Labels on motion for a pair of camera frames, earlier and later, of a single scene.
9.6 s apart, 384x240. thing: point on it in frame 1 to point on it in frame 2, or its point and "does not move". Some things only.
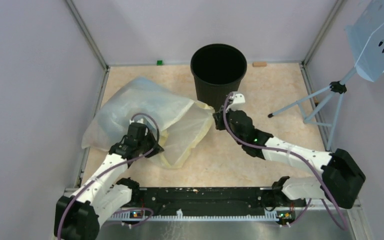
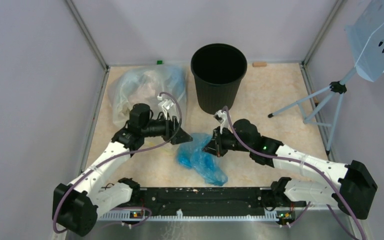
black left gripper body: [147, 144] to [162, 128]
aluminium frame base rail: [347, 224] does not move
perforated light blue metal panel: [377, 37] does not move
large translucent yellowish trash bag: [180, 121] to [164, 88]
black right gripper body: [220, 124] to [226, 141]
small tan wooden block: [259, 64] does not move
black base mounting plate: [203, 199] does not move
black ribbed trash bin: [218, 69] does not move
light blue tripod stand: [339, 87] does not move
